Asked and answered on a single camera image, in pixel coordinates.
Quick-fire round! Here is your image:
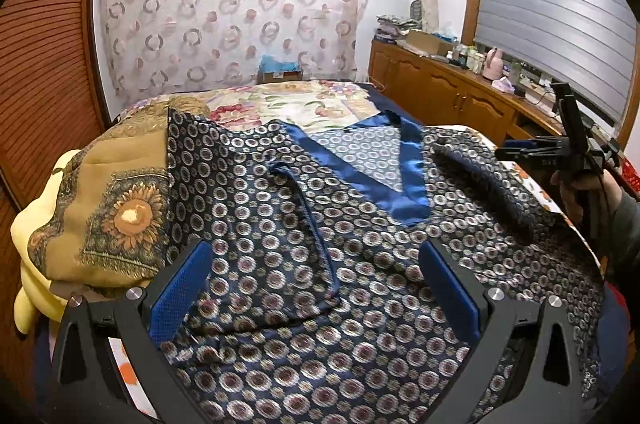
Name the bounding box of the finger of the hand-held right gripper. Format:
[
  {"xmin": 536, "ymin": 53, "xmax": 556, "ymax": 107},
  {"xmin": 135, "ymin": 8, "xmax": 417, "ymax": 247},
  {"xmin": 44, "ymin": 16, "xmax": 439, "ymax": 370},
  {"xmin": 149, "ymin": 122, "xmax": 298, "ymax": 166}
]
[{"xmin": 495, "ymin": 135, "xmax": 568, "ymax": 171}]

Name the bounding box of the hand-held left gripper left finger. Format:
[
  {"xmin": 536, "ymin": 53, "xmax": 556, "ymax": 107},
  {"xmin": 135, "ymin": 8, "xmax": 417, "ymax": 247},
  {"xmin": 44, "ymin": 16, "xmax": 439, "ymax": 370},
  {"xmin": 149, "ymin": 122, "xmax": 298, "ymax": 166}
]
[{"xmin": 46, "ymin": 240, "xmax": 216, "ymax": 424}]

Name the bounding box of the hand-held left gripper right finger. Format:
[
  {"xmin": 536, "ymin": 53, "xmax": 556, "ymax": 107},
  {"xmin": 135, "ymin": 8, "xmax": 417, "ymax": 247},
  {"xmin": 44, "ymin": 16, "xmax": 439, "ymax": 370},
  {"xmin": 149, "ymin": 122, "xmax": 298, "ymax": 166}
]
[{"xmin": 419, "ymin": 238, "xmax": 583, "ymax": 424}]

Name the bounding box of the navy patterned satin shirt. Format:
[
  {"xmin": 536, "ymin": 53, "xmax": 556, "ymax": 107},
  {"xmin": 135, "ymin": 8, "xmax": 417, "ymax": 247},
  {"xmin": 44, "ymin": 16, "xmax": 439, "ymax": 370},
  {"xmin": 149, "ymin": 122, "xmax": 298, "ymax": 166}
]
[{"xmin": 162, "ymin": 107, "xmax": 608, "ymax": 424}]

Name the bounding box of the person's right forearm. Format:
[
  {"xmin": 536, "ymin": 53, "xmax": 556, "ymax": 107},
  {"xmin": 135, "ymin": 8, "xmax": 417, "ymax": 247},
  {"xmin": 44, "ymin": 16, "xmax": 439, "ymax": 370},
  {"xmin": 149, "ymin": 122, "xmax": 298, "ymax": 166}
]
[{"xmin": 606, "ymin": 184, "xmax": 640, "ymax": 292}]

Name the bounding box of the stack of folded clothes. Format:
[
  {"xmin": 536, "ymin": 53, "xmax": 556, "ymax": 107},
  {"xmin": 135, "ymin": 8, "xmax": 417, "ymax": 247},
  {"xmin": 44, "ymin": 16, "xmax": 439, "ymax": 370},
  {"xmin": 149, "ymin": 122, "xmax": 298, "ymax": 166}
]
[{"xmin": 375, "ymin": 13, "xmax": 422, "ymax": 44}]

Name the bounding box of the person's right hand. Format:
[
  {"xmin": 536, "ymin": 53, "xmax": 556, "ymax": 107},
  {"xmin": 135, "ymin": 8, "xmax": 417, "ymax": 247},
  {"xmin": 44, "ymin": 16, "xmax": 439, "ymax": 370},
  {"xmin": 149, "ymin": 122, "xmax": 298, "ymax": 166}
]
[{"xmin": 550, "ymin": 168, "xmax": 623, "ymax": 231}]

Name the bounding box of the red patterned box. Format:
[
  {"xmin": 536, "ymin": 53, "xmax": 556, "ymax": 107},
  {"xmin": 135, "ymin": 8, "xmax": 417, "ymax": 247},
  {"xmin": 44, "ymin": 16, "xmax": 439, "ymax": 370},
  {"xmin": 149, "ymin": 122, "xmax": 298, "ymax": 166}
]
[{"xmin": 619, "ymin": 157, "xmax": 640, "ymax": 197}]

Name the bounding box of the brown sunflower print cloth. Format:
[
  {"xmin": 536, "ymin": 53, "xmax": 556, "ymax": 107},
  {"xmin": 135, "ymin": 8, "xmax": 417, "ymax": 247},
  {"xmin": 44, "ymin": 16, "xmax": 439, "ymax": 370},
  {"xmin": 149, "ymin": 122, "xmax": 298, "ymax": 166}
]
[{"xmin": 27, "ymin": 97, "xmax": 211, "ymax": 292}]

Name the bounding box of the pink kettle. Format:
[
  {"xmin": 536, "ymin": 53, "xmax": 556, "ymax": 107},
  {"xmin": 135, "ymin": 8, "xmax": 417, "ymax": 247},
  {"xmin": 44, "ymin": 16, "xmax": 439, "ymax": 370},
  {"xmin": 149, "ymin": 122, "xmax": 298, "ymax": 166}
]
[{"xmin": 481, "ymin": 47, "xmax": 505, "ymax": 81}]

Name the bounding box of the wooden cabinet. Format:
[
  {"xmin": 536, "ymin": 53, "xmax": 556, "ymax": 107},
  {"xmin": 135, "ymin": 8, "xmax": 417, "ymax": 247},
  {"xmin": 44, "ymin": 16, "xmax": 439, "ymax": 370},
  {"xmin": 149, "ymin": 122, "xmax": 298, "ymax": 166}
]
[{"xmin": 368, "ymin": 39, "xmax": 626, "ymax": 157}]

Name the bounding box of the cluster of small bottles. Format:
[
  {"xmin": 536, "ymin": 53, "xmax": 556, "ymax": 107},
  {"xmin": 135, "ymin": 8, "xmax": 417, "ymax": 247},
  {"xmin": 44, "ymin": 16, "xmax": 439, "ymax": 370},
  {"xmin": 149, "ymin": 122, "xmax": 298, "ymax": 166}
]
[{"xmin": 451, "ymin": 43, "xmax": 486, "ymax": 72}]

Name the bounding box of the grey window blind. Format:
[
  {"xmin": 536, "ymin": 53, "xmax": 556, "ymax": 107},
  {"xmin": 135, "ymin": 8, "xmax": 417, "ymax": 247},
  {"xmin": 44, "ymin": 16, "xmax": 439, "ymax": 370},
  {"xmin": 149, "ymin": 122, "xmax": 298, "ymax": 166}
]
[{"xmin": 472, "ymin": 0, "xmax": 640, "ymax": 126}]

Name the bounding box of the open cardboard box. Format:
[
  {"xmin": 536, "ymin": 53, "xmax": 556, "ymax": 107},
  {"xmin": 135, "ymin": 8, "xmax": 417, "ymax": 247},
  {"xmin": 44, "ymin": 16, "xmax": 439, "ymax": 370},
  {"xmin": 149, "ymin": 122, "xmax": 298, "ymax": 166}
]
[{"xmin": 401, "ymin": 29, "xmax": 454, "ymax": 58}]

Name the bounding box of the navy blanket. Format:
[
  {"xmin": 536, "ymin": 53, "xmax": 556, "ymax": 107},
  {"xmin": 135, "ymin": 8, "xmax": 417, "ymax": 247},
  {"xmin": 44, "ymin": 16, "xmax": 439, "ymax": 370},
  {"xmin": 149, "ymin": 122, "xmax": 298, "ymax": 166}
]
[{"xmin": 357, "ymin": 82, "xmax": 402, "ymax": 119}]

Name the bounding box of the yellow pillow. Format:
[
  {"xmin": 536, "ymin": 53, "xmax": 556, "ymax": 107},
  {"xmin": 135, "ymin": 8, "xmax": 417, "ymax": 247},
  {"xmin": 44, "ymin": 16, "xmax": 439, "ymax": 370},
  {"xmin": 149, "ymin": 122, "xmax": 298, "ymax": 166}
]
[{"xmin": 10, "ymin": 151, "xmax": 76, "ymax": 336}]

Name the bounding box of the floral blanket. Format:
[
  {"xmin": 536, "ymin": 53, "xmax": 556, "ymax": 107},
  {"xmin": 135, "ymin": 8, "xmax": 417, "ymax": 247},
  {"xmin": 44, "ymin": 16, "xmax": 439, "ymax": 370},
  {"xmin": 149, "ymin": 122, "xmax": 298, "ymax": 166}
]
[{"xmin": 122, "ymin": 79, "xmax": 382, "ymax": 136}]

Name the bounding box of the cardboard box with blue cloth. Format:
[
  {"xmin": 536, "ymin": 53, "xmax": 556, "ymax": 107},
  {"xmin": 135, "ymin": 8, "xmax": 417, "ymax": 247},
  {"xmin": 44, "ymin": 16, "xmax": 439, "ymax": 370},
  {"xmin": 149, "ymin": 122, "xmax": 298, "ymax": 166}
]
[{"xmin": 256, "ymin": 54, "xmax": 304, "ymax": 85}]

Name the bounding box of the wooden louvered wardrobe door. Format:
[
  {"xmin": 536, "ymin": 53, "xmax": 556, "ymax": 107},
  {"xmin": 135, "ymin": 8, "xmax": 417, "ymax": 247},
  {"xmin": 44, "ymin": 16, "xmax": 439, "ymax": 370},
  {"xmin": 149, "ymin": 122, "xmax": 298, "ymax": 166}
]
[{"xmin": 0, "ymin": 0, "xmax": 110, "ymax": 211}]

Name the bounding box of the circle print sheer curtain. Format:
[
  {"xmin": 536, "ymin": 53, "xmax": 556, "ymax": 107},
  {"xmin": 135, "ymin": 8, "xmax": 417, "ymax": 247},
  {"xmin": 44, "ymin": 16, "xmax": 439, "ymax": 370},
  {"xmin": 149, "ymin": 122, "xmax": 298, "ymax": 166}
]
[{"xmin": 97, "ymin": 0, "xmax": 375, "ymax": 99}]

